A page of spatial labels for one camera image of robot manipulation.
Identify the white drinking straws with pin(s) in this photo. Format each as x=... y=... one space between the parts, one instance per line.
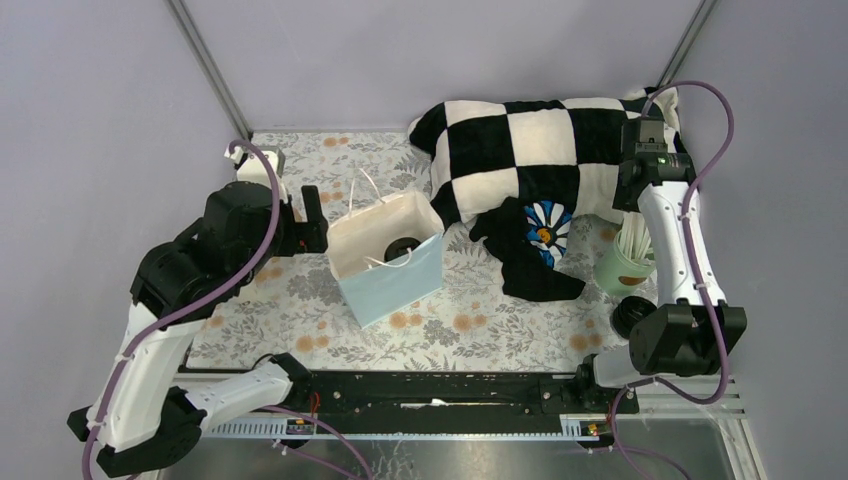
x=634 y=240

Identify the pale green plastic cup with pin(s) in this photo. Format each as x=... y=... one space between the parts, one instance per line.
x=618 y=275

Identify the stack of black lids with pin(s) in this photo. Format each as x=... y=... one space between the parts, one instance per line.
x=628 y=313

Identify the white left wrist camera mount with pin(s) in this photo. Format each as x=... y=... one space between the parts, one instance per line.
x=248 y=167

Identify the black plastic cup lid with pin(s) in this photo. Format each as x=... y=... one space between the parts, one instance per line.
x=400 y=247

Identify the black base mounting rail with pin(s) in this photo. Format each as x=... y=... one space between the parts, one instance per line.
x=454 y=403

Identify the light blue paper bag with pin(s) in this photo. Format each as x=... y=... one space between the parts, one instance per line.
x=372 y=288

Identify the black white checkered pillow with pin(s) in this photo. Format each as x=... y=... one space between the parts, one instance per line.
x=565 y=151

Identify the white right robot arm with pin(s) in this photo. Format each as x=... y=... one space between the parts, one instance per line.
x=693 y=329

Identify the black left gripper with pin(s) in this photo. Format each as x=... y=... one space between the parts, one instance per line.
x=310 y=236

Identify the black cloth with daisy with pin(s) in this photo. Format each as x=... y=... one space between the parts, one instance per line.
x=530 y=239

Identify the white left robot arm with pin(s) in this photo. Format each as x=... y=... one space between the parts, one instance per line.
x=142 y=421

